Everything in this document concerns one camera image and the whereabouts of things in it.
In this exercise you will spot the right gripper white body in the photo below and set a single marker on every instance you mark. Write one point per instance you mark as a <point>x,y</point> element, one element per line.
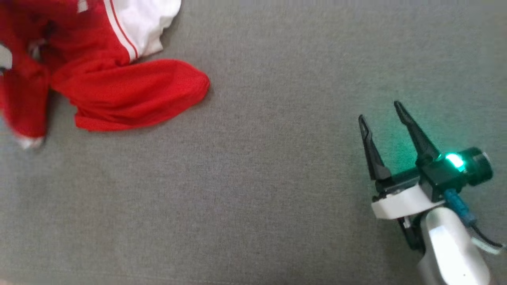
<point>400,202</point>

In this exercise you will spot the red basketball jersey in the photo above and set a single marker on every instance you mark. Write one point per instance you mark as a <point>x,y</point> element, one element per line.
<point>130,91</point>

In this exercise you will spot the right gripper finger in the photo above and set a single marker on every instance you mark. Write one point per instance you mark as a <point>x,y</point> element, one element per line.
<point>418,136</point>
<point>372,154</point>

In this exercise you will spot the grey fabric sofa seat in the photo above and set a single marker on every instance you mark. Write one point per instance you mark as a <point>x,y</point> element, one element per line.
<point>253,178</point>

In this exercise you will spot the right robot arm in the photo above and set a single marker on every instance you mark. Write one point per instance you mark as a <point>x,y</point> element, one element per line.
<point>451,249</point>

